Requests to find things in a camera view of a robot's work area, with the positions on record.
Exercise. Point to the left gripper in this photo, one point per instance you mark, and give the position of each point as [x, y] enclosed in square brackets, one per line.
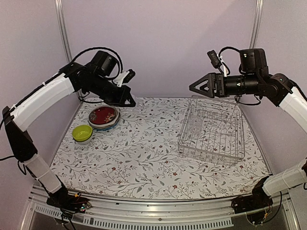
[125, 93]

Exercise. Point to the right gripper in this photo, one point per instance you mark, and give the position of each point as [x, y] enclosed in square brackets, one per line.
[218, 81]

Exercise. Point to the clear glass cup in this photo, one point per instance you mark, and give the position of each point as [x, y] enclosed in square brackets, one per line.
[195, 125]
[143, 106]

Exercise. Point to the pale green flower plate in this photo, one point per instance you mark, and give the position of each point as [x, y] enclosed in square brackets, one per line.
[97, 125]

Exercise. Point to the dark red patterned plate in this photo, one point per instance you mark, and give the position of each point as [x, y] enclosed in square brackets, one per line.
[103, 116]

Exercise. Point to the white cream plate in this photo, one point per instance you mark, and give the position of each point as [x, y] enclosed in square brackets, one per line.
[115, 119]

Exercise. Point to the blue polka dot plate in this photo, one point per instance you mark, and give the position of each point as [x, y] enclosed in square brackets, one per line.
[105, 128]

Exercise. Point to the lime green bowl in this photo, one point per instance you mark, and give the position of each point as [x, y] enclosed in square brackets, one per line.
[82, 133]

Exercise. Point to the white small bowl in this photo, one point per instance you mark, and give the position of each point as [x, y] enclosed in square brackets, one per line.
[84, 142]

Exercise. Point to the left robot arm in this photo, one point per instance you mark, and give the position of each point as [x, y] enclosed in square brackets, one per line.
[29, 114]

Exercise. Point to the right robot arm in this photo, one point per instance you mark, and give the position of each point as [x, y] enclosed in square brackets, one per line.
[283, 93]

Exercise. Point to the floral tablecloth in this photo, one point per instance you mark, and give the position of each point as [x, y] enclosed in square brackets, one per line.
[139, 158]

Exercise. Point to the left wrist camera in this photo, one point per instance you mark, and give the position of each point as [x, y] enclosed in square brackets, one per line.
[103, 63]

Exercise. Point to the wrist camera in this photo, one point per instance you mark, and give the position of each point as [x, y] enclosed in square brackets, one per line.
[103, 63]
[253, 60]

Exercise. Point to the wire dish rack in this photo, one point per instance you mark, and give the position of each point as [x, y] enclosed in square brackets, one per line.
[221, 139]

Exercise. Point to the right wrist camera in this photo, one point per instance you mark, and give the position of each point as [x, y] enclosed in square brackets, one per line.
[253, 60]

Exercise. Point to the front aluminium rail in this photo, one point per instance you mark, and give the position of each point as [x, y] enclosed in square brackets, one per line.
[118, 213]

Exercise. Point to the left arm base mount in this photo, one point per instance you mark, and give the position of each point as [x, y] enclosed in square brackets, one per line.
[71, 203]

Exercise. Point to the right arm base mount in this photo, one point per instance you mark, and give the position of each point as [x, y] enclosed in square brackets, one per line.
[257, 200]

